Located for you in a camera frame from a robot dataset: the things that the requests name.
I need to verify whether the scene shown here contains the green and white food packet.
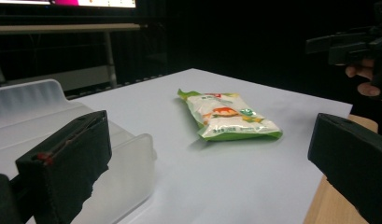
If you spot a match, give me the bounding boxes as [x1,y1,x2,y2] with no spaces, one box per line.
[177,89,284,143]

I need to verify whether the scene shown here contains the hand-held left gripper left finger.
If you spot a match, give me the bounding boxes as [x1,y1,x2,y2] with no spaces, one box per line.
[15,109,113,224]

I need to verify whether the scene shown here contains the monitor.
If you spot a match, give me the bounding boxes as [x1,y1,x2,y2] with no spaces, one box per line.
[0,0,137,9]

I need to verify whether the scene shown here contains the white desk with metal legs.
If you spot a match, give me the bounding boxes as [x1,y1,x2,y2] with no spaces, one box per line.
[0,22,141,90]

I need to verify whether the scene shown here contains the white paper sheet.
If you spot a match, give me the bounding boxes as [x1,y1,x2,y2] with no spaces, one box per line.
[66,67,354,224]

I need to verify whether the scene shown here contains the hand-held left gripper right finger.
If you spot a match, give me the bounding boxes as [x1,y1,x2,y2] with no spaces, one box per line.
[307,112,382,224]

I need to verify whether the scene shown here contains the translucent plastic storage box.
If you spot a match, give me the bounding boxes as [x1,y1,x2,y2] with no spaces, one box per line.
[0,78,158,224]

